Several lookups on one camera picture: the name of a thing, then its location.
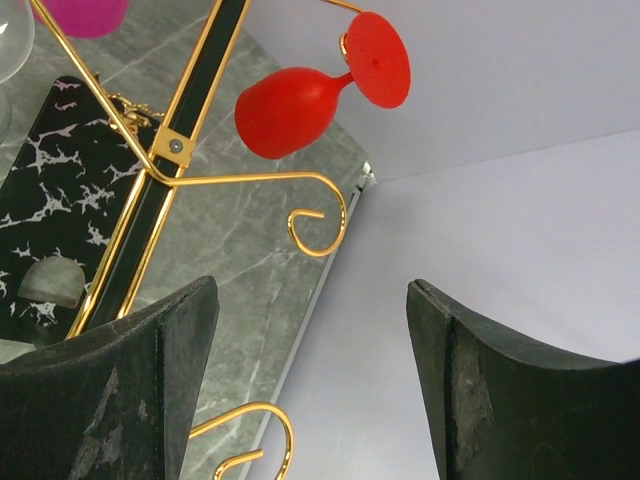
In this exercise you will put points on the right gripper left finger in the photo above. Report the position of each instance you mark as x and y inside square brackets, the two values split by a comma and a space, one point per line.
[116, 402]

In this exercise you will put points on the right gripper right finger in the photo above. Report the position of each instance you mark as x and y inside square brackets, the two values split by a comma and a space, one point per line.
[502, 405]

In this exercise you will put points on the red wine glass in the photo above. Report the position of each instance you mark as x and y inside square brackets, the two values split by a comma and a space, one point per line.
[292, 107]

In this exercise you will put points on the magenta wine glass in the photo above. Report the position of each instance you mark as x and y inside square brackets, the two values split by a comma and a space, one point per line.
[88, 18]

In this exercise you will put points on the clear glass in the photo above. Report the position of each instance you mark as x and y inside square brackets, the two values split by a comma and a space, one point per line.
[16, 42]

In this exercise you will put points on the gold wine glass rack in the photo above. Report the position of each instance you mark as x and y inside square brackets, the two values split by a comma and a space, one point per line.
[171, 151]

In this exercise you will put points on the black marbled rack base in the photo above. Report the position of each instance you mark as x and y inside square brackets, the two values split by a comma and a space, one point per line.
[63, 196]

